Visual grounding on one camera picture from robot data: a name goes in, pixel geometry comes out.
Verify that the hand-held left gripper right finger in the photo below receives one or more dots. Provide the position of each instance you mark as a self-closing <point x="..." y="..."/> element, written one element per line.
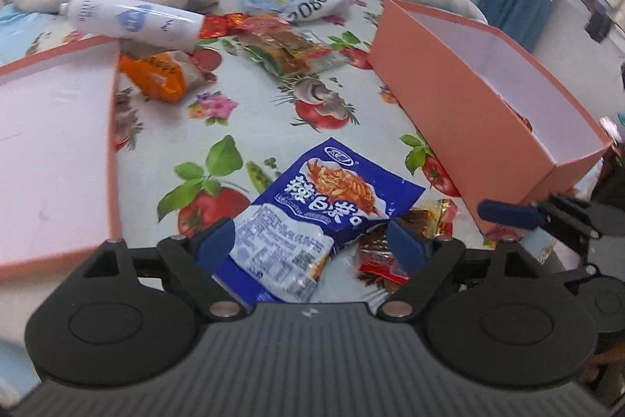
<point x="403" y="246"/>

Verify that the green label snack packet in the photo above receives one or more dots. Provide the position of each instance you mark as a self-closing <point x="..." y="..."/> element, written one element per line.
<point x="288" y="53"/>

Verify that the pink box lid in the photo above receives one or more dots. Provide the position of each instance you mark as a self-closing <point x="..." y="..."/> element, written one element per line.
<point x="49" y="129"/>

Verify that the orange snack packet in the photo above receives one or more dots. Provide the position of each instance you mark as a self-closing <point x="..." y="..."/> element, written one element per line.
<point x="156" y="75"/>

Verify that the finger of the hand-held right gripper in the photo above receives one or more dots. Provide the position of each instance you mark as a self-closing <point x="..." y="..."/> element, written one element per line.
<point x="508" y="213"/>

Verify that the red chili snack packet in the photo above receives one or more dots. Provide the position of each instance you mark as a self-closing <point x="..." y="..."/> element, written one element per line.
<point x="378" y="263"/>

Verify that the white spray bottle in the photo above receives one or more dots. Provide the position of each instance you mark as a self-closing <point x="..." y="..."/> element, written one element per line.
<point x="136" y="23"/>

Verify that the deep pink box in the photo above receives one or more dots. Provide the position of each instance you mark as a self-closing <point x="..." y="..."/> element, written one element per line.
<point x="439" y="94"/>

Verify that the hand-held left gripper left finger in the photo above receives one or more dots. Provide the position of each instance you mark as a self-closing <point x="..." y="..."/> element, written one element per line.
<point x="217" y="241"/>

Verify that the red foil snack packet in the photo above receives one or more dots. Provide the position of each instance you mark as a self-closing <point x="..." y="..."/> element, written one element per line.
<point x="219" y="26"/>

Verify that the blue snack packet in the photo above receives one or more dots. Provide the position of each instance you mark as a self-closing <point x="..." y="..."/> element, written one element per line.
<point x="312" y="202"/>

